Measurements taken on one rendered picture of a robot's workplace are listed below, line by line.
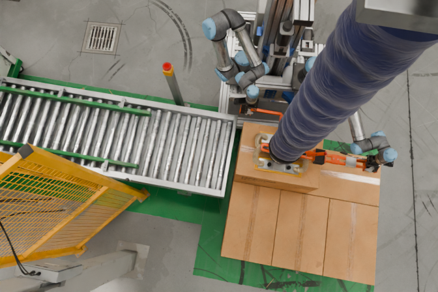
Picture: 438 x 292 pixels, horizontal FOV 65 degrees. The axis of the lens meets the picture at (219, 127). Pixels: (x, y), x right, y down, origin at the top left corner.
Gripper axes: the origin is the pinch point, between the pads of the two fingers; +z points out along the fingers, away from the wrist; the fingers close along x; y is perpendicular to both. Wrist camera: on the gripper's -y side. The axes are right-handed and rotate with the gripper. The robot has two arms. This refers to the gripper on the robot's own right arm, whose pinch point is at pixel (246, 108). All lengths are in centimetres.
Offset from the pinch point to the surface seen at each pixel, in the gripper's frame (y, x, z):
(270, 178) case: 26, -45, 13
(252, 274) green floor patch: 32, -120, 107
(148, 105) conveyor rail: -83, 5, 48
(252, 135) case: 8.1, -15.4, 12.9
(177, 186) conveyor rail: -44, -59, 48
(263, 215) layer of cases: 29, -69, 53
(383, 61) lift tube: 30, -36, -156
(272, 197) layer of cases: 34, -53, 53
